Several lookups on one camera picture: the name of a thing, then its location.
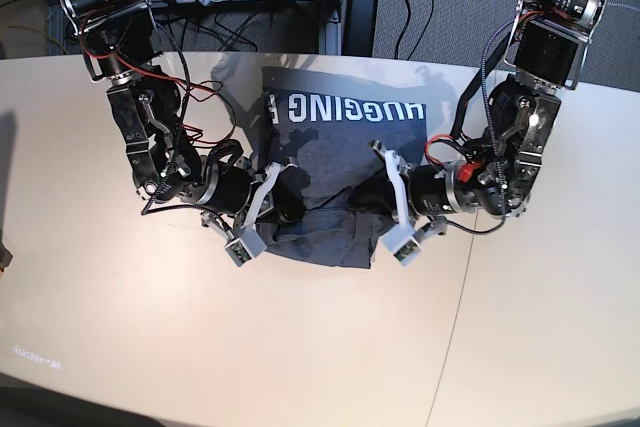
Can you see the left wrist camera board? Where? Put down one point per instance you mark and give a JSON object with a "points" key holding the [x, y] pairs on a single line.
{"points": [[402, 243]]}

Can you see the black power adapter brick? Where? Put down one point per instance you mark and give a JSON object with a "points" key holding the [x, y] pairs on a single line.
{"points": [[359, 28]]}

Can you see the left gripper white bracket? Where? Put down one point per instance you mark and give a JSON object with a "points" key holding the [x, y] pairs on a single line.
{"points": [[386, 193]]}

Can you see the blue-grey T-shirt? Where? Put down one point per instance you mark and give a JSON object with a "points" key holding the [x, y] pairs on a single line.
{"points": [[326, 122]]}

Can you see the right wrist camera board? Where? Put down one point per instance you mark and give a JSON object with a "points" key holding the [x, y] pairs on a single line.
{"points": [[245, 247]]}

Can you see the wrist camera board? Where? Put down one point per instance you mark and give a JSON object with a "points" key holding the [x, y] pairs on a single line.
{"points": [[402, 243], [245, 247]]}

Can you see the aluminium table frame post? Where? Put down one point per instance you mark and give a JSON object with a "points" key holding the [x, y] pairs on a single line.
{"points": [[329, 37]]}

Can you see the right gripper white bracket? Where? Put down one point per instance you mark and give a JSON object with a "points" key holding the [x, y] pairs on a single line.
{"points": [[236, 199]]}

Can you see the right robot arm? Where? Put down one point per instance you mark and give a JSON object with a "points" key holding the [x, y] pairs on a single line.
{"points": [[149, 108]]}

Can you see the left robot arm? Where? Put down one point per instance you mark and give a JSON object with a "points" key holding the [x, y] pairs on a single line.
{"points": [[502, 123]]}

